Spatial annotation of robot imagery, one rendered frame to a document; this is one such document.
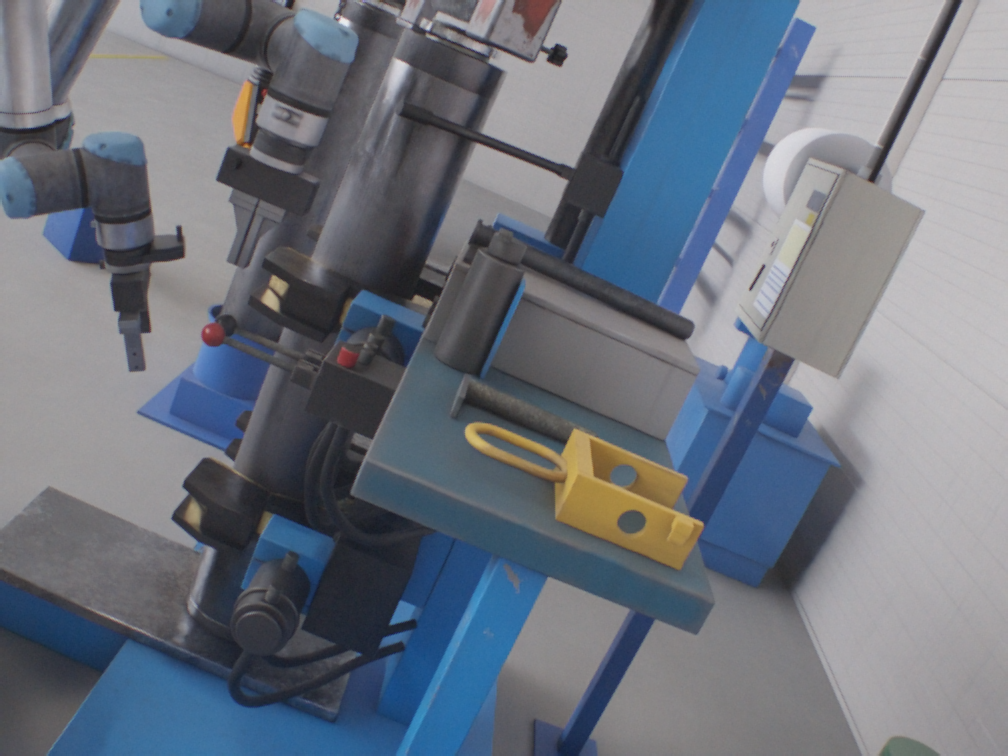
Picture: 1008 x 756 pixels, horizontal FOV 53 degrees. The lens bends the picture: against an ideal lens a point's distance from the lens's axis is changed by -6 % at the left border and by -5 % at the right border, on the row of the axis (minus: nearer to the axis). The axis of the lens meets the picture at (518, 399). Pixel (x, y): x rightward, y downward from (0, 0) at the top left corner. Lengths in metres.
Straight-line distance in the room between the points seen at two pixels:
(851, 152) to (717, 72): 0.65
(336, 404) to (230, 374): 2.05
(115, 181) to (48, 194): 0.10
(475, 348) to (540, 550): 0.46
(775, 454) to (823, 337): 1.97
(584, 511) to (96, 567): 1.52
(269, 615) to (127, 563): 0.77
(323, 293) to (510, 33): 0.56
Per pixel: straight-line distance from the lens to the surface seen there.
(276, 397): 2.17
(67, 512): 2.67
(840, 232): 2.27
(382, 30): 3.37
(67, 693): 2.37
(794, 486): 4.31
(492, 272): 1.51
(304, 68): 1.44
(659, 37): 2.21
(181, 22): 1.47
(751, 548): 4.38
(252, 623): 1.85
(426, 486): 1.13
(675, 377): 1.65
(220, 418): 3.62
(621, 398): 1.65
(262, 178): 1.48
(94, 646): 2.42
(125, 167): 1.65
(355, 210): 2.05
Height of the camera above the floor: 1.49
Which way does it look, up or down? 16 degrees down
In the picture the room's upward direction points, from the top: 25 degrees clockwise
